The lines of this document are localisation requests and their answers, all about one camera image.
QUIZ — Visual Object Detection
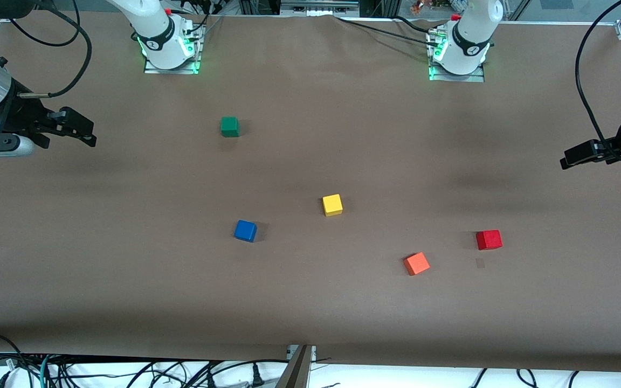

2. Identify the aluminium profile post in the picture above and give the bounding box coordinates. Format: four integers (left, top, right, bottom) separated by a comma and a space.
275, 345, 316, 388

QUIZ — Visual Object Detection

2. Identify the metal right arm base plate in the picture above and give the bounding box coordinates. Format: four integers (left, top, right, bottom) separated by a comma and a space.
143, 24, 202, 75

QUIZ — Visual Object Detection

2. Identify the yellow cube block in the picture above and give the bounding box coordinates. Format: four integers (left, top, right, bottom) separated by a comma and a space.
322, 194, 343, 217

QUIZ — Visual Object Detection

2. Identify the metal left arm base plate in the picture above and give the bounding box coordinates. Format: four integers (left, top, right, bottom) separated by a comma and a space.
427, 30, 486, 82

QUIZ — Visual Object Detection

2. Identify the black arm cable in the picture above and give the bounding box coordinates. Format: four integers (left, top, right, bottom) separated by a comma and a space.
575, 0, 621, 169
9, 0, 93, 99

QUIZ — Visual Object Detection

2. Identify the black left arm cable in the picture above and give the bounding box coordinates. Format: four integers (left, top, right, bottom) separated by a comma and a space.
575, 0, 621, 169

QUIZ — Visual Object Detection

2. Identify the red cube block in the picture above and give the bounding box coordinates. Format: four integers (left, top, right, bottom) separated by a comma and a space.
476, 230, 503, 251

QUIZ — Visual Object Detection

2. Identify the black cable across table edge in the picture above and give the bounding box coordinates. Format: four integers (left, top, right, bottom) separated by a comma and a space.
336, 16, 445, 48

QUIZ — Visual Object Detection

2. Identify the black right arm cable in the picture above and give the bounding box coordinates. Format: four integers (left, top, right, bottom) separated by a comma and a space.
9, 0, 93, 99

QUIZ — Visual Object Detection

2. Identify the brown table cover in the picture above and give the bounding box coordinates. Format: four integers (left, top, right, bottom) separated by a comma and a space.
0, 11, 621, 372

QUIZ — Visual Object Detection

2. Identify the orange cube block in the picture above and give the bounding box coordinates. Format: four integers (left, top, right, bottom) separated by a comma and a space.
403, 252, 431, 276

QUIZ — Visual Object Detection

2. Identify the blue cube block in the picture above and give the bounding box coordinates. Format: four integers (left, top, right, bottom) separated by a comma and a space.
234, 220, 258, 243

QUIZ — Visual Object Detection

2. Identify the grey metal box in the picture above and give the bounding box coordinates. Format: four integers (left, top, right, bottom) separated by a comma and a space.
281, 0, 360, 15

